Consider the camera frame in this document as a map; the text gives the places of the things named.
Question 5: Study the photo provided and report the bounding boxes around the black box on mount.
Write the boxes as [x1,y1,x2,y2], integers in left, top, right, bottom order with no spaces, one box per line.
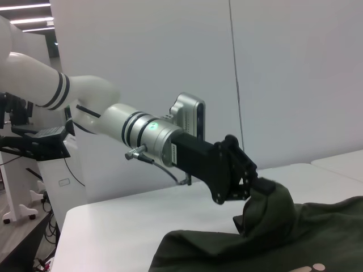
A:
[0,91,35,130]

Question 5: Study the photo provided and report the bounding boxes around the white rolling stand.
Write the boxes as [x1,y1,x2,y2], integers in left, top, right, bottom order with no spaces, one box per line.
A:
[0,151,39,225]

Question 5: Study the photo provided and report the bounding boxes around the thin black hanging cable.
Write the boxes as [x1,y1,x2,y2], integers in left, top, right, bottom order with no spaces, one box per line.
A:
[62,156,86,188]

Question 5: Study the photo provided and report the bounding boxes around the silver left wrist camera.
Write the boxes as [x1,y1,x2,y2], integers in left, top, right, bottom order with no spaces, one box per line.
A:
[169,91,206,142]

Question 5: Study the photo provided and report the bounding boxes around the black metal bracket platform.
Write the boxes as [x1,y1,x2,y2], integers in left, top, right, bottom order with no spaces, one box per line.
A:
[0,126,72,163]

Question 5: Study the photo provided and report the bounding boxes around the ceiling light strip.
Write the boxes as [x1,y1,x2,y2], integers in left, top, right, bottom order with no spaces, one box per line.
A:
[22,26,56,33]
[9,16,55,25]
[0,2,52,12]

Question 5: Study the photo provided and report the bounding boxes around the black floor cables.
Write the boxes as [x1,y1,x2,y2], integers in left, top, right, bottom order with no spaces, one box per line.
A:
[41,194,62,242]

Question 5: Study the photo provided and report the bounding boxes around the white caster foot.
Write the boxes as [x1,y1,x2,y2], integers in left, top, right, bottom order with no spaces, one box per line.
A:
[29,189,50,203]

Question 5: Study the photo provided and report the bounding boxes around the silver plug with grey cable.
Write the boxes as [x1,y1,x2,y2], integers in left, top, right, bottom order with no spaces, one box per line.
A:
[124,144,192,187]

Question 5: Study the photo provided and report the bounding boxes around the dark desk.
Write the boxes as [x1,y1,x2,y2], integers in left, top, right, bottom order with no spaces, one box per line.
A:
[0,211,53,272]

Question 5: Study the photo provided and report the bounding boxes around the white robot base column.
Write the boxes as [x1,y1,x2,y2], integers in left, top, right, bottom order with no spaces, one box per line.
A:
[37,113,87,205]

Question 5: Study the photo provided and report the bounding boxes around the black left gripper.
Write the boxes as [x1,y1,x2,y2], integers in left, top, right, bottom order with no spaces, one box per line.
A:
[171,134,276,206]

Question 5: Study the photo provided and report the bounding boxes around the dark green FREE t-shirt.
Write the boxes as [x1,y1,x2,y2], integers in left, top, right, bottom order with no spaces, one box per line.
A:
[149,182,363,272]

